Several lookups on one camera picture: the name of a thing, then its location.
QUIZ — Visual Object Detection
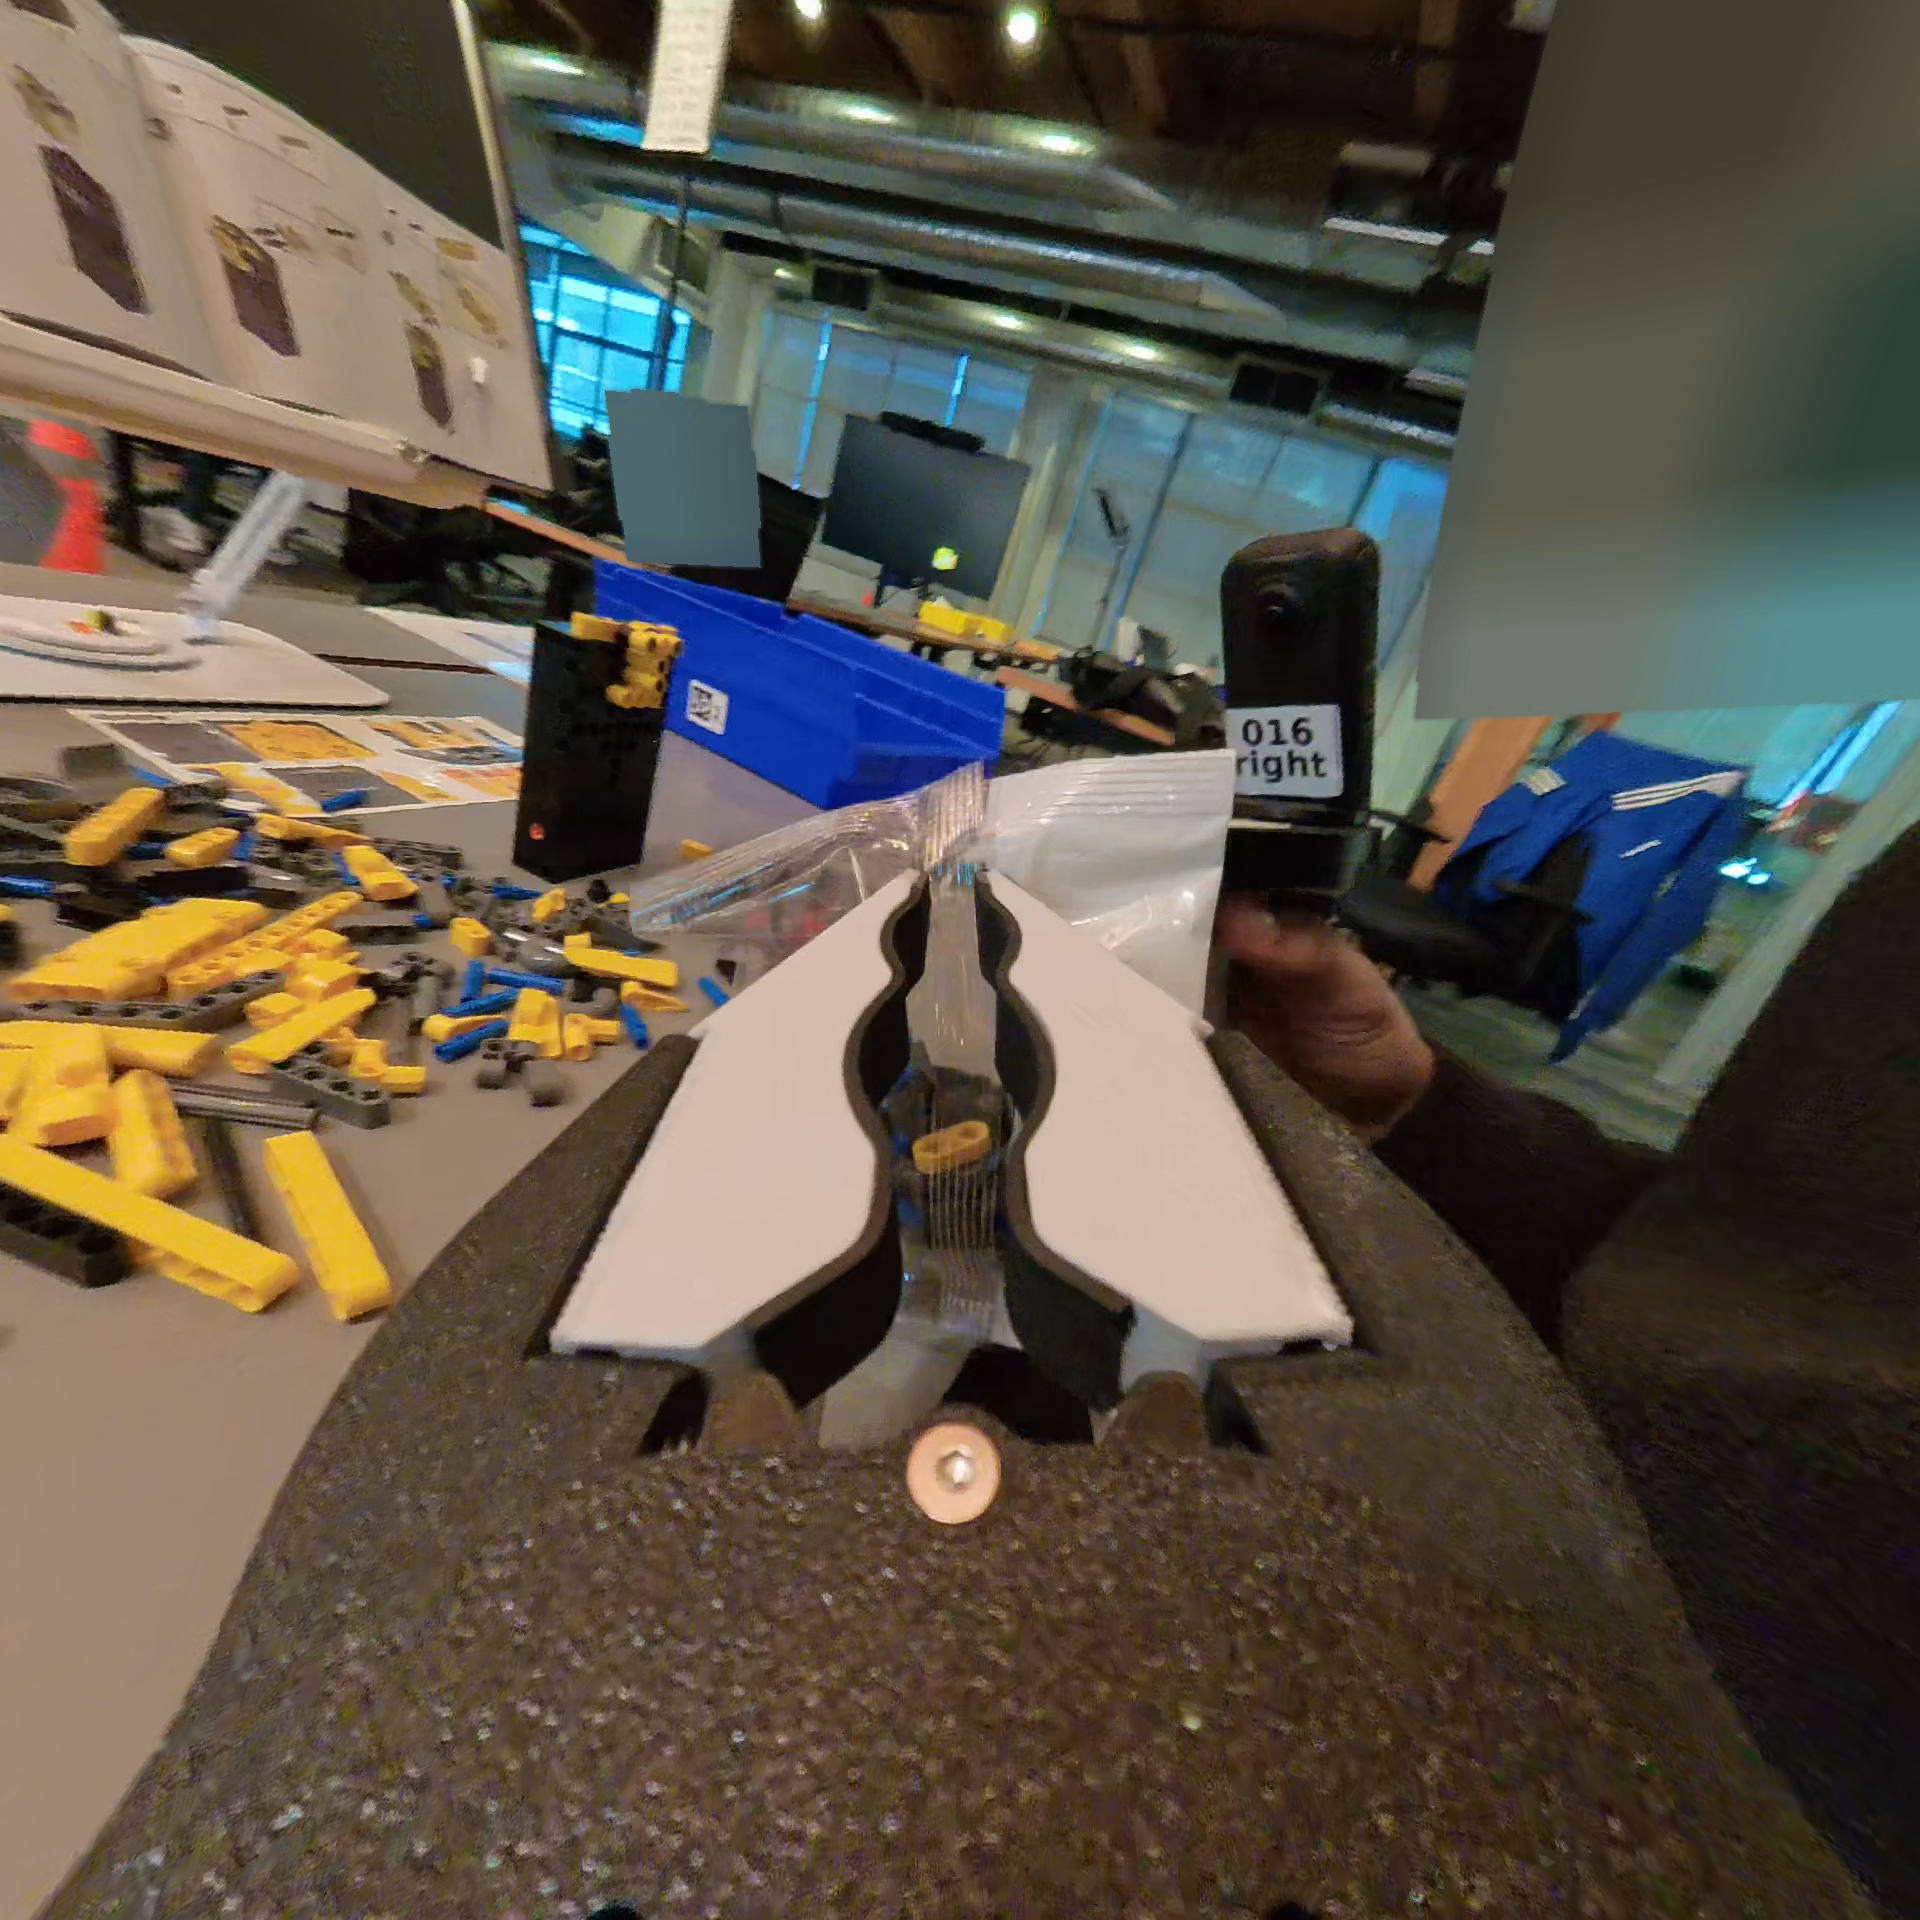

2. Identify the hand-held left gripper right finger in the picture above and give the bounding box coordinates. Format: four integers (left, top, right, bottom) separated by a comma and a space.
972, 874, 1354, 1375

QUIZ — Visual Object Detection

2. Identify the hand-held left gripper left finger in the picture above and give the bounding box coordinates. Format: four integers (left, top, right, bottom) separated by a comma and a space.
547, 878, 924, 1357

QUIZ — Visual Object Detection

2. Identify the clear plastic parts bag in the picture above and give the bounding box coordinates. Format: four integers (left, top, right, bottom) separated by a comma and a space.
627, 748, 1238, 1405

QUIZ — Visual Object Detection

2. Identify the person's right forearm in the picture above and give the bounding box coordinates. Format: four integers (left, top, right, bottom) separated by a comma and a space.
1370, 816, 1920, 1906

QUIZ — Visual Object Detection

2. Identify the person's right hand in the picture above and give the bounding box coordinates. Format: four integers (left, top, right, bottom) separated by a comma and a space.
1213, 902, 1433, 1144

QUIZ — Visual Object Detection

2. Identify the black bag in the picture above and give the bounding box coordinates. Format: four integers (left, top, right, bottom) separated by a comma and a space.
1058, 645, 1231, 750

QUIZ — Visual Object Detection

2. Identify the blue jacket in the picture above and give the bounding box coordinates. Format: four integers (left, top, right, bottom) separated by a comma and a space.
1433, 730, 1750, 1058

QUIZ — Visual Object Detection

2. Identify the computer monitor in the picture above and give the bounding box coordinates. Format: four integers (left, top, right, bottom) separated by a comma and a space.
822, 410, 1036, 601

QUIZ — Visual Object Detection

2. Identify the wooden desk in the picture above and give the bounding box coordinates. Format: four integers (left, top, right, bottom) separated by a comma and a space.
788, 592, 1189, 748

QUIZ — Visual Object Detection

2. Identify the black brick tower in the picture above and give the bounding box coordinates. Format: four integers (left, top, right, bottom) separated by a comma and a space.
513, 613, 682, 884

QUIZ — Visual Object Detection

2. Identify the blue plastic bin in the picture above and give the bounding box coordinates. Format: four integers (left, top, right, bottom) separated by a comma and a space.
591, 557, 1005, 813

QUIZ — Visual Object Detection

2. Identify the printed white paper sheet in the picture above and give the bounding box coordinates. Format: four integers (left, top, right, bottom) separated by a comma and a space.
365, 605, 562, 674

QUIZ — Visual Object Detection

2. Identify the yellow sticker sheet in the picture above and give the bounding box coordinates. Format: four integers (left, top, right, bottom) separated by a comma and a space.
70, 709, 530, 813

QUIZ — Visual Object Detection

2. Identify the pile of yellow building pieces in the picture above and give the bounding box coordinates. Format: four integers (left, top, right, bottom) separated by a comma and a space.
0, 765, 738, 1322

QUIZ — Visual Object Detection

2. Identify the white book stand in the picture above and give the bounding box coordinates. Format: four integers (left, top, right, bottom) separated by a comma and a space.
0, 476, 395, 709

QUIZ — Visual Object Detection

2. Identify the hanging white sign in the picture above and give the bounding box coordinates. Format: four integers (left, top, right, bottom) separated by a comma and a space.
643, 0, 738, 152

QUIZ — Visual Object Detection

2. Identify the orange traffic cone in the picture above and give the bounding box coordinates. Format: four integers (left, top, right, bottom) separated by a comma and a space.
29, 421, 114, 570

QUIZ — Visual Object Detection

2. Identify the open instruction booklet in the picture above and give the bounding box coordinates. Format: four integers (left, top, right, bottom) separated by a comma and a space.
0, 0, 562, 497

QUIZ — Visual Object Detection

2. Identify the wooden support post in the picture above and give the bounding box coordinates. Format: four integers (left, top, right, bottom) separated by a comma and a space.
1433, 717, 1553, 854

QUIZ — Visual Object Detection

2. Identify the metal ventilation duct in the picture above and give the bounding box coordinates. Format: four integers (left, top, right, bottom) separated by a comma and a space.
496, 46, 1503, 287

